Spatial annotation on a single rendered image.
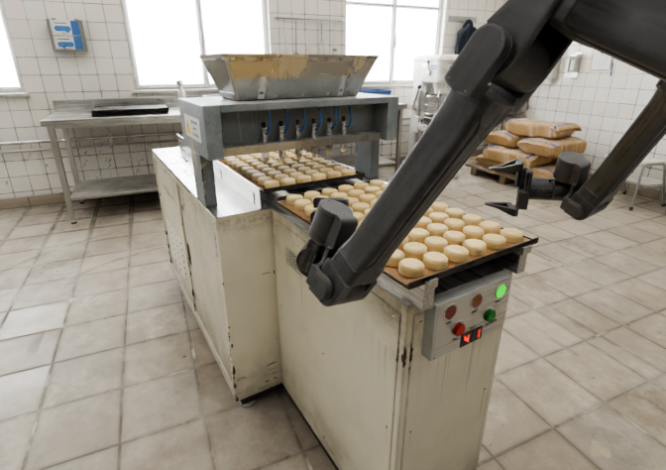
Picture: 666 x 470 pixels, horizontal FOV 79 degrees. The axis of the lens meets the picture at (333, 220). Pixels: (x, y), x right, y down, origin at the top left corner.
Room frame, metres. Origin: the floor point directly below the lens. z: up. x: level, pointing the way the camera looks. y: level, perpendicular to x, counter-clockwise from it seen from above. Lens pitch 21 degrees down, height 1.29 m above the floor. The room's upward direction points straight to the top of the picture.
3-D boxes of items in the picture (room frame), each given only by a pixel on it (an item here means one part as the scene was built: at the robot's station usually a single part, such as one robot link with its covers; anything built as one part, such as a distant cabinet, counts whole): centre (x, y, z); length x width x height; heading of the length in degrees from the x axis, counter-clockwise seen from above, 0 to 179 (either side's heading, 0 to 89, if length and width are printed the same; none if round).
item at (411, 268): (0.71, -0.16, 0.91); 0.05 x 0.05 x 0.02
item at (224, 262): (1.91, 0.39, 0.42); 1.28 x 0.72 x 0.84; 31
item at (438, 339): (0.76, -0.30, 0.77); 0.24 x 0.04 x 0.14; 121
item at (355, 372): (1.07, -0.11, 0.45); 0.70 x 0.34 x 0.90; 31
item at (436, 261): (0.74, -0.21, 0.91); 0.05 x 0.05 x 0.02
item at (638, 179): (3.84, -2.96, 0.23); 0.45 x 0.45 x 0.46; 16
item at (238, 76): (1.51, 0.15, 1.25); 0.56 x 0.29 x 0.14; 121
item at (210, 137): (1.51, 0.15, 1.01); 0.72 x 0.33 x 0.34; 121
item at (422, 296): (1.53, 0.33, 0.87); 2.01 x 0.03 x 0.07; 31
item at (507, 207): (1.02, -0.46, 0.95); 0.09 x 0.07 x 0.07; 77
